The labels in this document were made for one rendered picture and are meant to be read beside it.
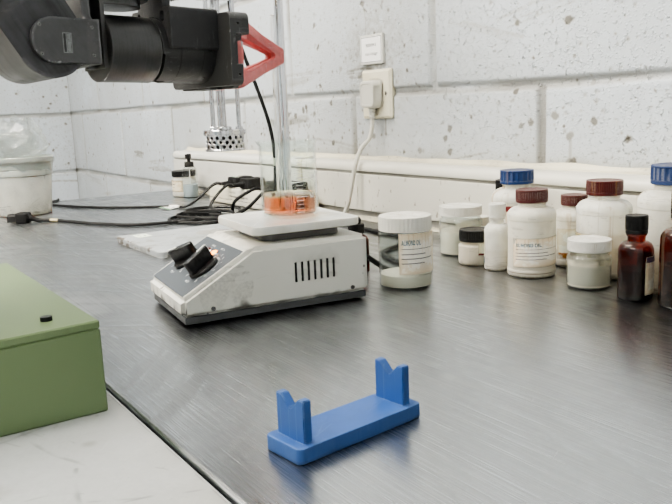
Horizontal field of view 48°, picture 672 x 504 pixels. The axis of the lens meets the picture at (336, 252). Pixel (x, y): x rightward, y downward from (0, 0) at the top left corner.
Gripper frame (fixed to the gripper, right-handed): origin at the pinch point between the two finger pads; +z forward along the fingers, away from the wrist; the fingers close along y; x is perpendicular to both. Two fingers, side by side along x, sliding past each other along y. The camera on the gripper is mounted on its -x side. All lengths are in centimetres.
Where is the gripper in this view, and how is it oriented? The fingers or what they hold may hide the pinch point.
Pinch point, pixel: (274, 56)
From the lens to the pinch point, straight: 81.0
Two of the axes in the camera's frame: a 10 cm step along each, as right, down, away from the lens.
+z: 7.3, -1.4, 6.7
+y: -6.8, -1.1, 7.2
